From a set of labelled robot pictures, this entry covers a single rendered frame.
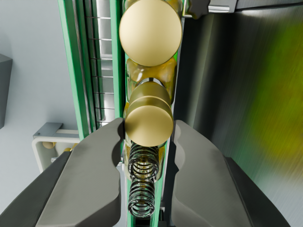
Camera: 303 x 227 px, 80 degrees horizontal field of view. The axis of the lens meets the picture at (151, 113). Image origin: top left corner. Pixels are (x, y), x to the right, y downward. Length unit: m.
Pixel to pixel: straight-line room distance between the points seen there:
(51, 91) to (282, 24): 0.57
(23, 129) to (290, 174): 0.72
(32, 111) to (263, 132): 0.63
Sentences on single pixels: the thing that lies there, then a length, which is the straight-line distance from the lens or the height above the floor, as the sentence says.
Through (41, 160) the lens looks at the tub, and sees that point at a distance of 0.68.
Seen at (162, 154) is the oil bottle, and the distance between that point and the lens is 0.25.
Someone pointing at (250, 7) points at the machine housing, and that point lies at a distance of 0.36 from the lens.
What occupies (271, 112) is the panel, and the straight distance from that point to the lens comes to 0.21.
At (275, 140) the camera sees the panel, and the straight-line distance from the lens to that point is 0.21.
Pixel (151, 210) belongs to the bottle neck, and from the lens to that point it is 0.22.
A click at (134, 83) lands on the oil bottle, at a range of 0.19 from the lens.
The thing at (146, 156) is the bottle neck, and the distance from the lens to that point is 0.17.
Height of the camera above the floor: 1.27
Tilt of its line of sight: 62 degrees down
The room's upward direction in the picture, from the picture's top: 179 degrees counter-clockwise
